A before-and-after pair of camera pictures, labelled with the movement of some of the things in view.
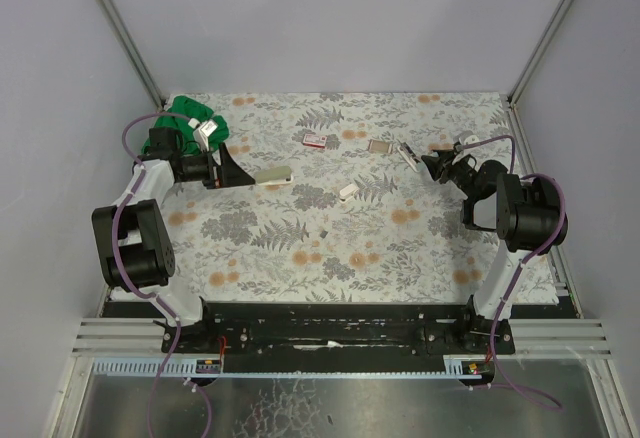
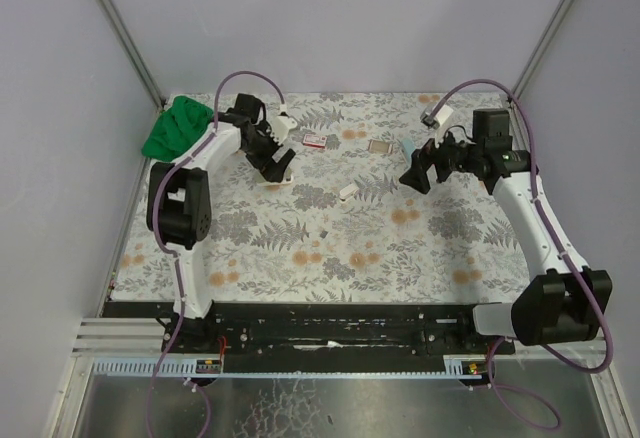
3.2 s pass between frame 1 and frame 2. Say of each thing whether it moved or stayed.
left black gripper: moved
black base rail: stayed
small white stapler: stayed
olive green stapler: stayed
